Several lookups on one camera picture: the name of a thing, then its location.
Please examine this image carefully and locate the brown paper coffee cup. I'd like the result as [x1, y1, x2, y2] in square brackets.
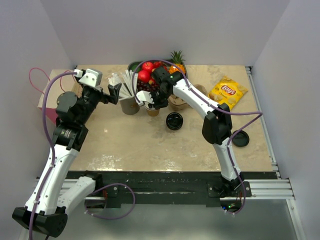
[145, 105, 160, 117]

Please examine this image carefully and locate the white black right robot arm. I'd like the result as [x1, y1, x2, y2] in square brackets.
[151, 67, 246, 198]

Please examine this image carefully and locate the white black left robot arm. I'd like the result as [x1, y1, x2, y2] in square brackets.
[12, 83, 121, 238]

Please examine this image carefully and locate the purple grape bunch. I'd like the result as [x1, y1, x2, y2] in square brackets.
[136, 79, 160, 92]

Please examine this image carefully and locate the brown pulp cup carrier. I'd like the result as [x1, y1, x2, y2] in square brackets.
[168, 84, 208, 112]

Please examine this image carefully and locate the white wrapped straw bundle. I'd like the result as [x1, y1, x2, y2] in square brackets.
[108, 70, 138, 99]

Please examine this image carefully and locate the grey metal straw holder cup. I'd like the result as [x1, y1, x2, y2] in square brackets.
[119, 97, 140, 116]

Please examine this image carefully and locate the red apple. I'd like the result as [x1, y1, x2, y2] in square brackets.
[141, 61, 154, 73]
[137, 70, 151, 83]

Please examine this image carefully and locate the black cup lid stack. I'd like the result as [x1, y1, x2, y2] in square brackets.
[165, 112, 184, 131]

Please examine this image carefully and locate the dark green fruit tray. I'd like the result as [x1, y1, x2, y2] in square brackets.
[127, 59, 188, 93]

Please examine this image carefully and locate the green lime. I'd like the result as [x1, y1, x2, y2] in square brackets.
[129, 63, 138, 71]

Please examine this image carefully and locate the pink white paper bag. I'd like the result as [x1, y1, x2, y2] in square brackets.
[28, 67, 77, 124]

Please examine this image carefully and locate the red cherry cluster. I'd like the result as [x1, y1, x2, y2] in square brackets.
[151, 61, 168, 73]

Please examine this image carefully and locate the orange pineapple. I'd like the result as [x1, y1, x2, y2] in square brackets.
[169, 50, 186, 74]

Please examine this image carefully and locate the yellow chips bag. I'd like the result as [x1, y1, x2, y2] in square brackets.
[207, 75, 248, 110]

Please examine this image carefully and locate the single black cup lid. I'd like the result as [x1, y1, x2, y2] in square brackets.
[232, 130, 250, 148]

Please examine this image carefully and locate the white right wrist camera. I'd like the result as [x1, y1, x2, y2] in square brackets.
[136, 90, 154, 106]

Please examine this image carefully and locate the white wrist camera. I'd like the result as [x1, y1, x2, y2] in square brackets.
[74, 68, 103, 88]
[136, 90, 154, 106]

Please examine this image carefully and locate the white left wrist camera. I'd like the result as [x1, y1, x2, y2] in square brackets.
[74, 68, 103, 88]

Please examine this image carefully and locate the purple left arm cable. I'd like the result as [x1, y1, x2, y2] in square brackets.
[27, 70, 78, 240]

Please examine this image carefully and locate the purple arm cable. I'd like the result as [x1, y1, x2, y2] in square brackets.
[27, 70, 78, 240]
[131, 59, 264, 216]

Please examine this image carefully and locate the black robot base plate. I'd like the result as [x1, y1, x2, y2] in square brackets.
[64, 170, 278, 209]

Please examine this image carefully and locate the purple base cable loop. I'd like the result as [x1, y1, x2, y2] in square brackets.
[84, 183, 136, 221]

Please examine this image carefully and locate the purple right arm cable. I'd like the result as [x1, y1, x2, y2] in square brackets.
[131, 59, 264, 216]

